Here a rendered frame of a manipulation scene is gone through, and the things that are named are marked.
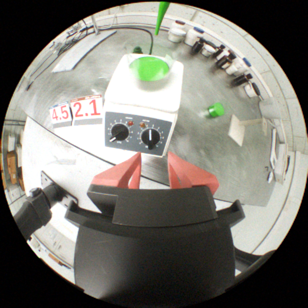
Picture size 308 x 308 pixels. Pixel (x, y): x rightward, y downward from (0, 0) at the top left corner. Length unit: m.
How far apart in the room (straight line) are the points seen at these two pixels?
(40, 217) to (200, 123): 0.47
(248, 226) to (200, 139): 1.33
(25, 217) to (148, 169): 0.34
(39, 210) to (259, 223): 1.56
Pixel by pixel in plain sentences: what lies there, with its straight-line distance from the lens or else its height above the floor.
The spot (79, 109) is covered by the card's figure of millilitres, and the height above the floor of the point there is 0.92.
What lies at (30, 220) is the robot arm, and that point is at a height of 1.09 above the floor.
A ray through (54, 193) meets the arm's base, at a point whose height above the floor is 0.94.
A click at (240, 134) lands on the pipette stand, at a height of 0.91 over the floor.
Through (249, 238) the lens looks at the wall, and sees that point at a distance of 1.47.
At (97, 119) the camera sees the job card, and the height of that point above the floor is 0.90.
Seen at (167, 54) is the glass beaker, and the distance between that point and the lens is 0.16.
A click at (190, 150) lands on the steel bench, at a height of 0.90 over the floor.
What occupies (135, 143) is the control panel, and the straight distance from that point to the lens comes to 0.20.
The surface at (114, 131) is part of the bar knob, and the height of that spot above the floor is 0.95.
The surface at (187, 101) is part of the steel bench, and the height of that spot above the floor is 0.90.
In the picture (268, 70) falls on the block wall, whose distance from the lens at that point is 0.72.
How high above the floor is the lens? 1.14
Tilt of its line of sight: 80 degrees down
